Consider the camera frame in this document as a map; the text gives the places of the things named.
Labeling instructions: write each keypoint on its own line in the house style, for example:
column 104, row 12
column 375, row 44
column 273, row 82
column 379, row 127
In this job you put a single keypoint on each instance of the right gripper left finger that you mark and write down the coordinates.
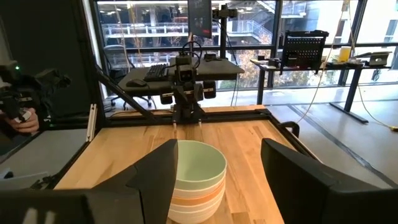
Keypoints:
column 152, row 186

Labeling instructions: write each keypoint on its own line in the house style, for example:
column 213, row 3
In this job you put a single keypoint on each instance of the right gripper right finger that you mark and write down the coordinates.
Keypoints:
column 298, row 193

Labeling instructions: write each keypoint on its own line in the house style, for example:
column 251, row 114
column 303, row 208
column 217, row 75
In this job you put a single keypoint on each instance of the orange bowl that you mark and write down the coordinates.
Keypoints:
column 199, row 200

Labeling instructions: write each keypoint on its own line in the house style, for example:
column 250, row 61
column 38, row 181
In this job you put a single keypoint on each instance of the pale green bowl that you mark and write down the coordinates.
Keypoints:
column 199, row 165

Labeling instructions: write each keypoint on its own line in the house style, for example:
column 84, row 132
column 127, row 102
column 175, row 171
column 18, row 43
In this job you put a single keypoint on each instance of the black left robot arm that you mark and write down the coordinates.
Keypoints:
column 186, row 107

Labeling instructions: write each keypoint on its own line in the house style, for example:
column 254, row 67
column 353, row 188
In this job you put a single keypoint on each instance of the black keyboard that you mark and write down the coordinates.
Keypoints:
column 156, row 72

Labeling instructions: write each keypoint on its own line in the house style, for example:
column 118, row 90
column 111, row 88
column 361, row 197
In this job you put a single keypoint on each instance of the black computer desk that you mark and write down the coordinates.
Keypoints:
column 217, row 70

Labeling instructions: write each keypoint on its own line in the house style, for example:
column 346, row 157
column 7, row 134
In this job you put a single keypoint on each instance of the black computer mouse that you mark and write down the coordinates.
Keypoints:
column 136, row 83

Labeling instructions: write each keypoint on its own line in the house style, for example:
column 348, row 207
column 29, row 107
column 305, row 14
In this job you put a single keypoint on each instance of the black monitor stand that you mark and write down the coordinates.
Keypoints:
column 223, row 31

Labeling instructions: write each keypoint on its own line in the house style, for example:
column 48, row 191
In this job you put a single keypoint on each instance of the black desk monitor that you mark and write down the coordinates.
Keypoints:
column 199, row 18

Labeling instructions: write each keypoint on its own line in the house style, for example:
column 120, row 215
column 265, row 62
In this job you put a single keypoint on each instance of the grey mesh office chair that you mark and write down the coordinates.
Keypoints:
column 116, row 60

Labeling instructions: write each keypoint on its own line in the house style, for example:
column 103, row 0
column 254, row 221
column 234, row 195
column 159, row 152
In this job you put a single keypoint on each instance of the black long-legged desk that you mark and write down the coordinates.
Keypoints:
column 351, row 90

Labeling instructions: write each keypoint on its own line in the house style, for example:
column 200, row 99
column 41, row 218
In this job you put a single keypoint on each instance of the black perforated crate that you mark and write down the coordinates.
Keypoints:
column 303, row 49

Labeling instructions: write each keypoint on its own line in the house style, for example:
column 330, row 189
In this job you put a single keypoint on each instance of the person's hand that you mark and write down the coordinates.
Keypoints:
column 26, row 124

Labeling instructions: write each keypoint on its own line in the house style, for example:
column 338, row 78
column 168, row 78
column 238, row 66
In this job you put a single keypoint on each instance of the black partition panel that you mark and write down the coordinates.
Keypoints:
column 43, row 46

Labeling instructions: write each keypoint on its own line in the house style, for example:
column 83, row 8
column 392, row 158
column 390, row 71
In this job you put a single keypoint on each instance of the yellow cup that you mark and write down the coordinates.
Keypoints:
column 344, row 54

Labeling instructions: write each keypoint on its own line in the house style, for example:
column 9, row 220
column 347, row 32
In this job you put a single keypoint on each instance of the silver laptop stand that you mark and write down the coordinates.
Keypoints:
column 376, row 59

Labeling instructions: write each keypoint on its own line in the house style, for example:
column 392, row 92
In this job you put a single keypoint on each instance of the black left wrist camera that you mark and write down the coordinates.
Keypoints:
column 183, row 59

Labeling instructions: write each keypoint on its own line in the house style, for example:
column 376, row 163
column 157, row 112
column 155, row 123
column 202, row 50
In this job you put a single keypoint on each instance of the silver aluminium bracket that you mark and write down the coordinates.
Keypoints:
column 91, row 123

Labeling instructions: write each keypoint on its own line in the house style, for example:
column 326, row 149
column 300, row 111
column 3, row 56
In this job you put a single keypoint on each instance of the black table-edge bracket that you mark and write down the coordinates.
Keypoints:
column 45, row 183

